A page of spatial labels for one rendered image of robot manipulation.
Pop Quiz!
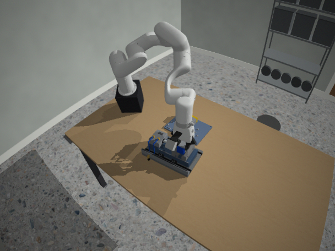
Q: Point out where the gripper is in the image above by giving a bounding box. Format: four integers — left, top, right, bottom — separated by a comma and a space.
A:
171, 121, 196, 151

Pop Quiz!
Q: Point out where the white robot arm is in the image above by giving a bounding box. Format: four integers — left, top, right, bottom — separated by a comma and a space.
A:
109, 21, 196, 129

